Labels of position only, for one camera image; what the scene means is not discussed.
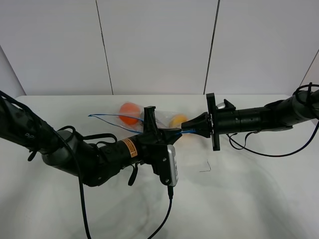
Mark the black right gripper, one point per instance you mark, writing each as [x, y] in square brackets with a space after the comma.
[220, 121]

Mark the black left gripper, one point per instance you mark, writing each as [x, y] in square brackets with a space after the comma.
[154, 143]

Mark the clear plastic zip bag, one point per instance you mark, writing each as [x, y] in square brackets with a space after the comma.
[161, 118]

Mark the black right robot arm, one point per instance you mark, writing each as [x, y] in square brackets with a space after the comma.
[280, 115]

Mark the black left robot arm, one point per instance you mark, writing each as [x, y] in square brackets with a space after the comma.
[93, 158]

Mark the yellow lemon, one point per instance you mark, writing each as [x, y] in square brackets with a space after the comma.
[177, 120]

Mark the orange fruit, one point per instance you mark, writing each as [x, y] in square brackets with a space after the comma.
[129, 113]

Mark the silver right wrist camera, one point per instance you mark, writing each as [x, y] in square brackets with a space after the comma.
[221, 106]

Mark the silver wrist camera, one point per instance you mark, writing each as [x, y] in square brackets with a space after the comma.
[221, 106]
[173, 165]

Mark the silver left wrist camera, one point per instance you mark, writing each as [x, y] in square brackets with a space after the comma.
[173, 165]

